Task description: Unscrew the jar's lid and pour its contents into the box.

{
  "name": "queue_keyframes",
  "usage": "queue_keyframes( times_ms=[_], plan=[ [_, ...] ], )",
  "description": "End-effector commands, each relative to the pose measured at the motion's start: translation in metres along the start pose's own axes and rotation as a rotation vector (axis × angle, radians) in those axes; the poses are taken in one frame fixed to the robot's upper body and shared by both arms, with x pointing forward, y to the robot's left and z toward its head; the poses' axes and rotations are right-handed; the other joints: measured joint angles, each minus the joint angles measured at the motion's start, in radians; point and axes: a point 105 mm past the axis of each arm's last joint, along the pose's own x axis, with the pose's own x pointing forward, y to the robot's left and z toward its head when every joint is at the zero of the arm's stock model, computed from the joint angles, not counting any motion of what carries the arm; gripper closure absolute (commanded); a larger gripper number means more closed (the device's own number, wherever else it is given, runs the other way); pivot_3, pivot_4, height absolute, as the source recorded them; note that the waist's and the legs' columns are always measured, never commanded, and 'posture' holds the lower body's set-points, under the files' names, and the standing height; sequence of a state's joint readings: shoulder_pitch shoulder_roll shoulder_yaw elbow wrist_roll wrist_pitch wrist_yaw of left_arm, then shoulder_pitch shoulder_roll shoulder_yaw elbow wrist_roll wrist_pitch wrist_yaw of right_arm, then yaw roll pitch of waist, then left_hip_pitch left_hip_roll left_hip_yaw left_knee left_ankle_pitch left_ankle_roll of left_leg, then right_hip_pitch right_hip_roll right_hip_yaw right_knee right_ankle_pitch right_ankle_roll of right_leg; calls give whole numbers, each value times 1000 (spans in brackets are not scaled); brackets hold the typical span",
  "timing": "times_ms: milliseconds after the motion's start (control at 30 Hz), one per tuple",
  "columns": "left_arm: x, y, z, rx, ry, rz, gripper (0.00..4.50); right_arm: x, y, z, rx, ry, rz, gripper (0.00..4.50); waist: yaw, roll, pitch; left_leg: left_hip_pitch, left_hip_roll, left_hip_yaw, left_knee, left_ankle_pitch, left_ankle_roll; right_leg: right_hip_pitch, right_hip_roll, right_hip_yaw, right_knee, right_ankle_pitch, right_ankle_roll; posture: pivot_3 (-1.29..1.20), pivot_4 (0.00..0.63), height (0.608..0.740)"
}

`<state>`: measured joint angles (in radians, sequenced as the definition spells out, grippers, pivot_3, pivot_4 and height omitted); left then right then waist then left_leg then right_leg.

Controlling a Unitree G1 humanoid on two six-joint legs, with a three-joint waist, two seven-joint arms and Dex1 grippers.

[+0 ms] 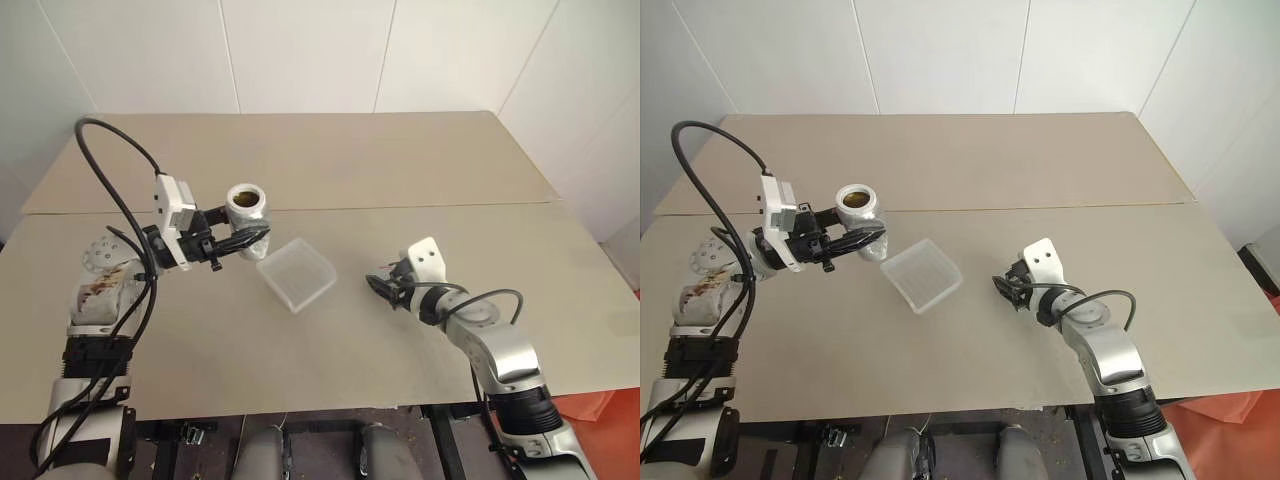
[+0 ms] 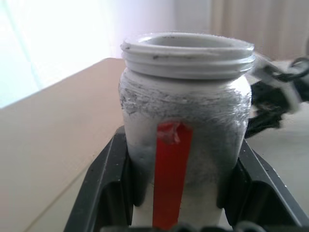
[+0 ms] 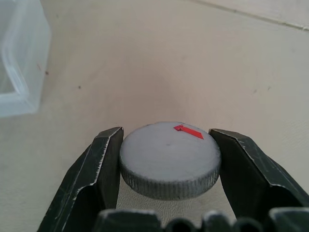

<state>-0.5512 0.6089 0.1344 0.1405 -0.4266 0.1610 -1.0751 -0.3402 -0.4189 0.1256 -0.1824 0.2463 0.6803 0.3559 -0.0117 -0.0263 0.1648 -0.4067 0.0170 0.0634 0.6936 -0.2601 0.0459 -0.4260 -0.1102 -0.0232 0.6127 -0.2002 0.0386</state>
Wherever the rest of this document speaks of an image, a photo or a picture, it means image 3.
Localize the grey ribbed jar lid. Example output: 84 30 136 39
119 121 222 201

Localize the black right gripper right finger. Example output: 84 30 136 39
208 128 309 232

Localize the clear plastic box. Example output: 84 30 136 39
0 0 51 118

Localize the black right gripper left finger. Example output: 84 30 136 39
37 126 125 232

